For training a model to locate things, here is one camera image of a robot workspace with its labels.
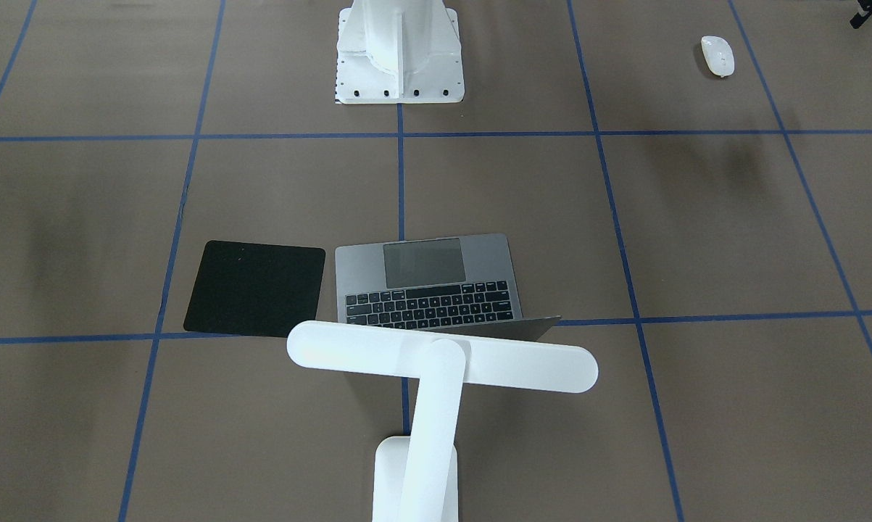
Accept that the grey laptop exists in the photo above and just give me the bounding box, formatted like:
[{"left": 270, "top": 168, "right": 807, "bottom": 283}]
[{"left": 334, "top": 233, "right": 560, "bottom": 341}]

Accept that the black mouse pad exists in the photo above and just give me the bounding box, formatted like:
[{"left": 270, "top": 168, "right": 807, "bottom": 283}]
[{"left": 183, "top": 240, "right": 326, "bottom": 338}]

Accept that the white desk lamp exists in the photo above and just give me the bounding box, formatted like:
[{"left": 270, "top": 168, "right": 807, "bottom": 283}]
[{"left": 286, "top": 320, "right": 599, "bottom": 521}]

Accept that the white computer mouse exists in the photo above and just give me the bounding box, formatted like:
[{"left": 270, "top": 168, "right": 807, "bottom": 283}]
[{"left": 700, "top": 36, "right": 735, "bottom": 78}]

